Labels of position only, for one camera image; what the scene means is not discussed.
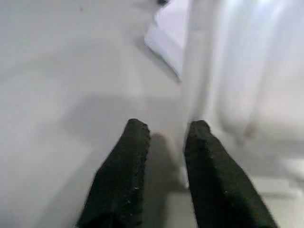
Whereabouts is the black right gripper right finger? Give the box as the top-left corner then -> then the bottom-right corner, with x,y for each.
183,119 -> 279,228

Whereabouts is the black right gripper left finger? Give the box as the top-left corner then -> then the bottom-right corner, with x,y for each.
76,118 -> 152,228

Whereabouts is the white paper box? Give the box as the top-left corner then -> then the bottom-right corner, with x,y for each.
143,4 -> 190,83

